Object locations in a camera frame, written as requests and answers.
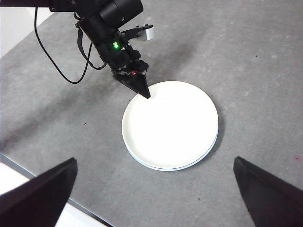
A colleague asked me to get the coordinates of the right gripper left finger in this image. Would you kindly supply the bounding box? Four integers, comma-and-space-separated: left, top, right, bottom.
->
0, 157, 78, 227

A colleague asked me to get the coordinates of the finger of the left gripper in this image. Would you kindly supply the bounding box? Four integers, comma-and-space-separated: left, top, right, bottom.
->
113, 72, 152, 99

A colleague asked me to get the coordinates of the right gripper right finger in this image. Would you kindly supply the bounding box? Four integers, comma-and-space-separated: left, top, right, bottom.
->
233, 156, 303, 227

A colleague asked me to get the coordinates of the white round plate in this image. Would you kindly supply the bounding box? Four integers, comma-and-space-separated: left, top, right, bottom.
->
121, 80, 219, 170

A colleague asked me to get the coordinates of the black left camera bracket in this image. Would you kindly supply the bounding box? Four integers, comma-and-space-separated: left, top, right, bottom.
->
120, 24, 154, 41

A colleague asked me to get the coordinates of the pale grey left wrist camera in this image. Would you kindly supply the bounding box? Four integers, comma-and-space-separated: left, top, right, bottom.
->
144, 26, 155, 41

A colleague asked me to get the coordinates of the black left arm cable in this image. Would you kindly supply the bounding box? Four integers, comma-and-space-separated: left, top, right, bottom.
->
74, 20, 107, 70
34, 6, 94, 84

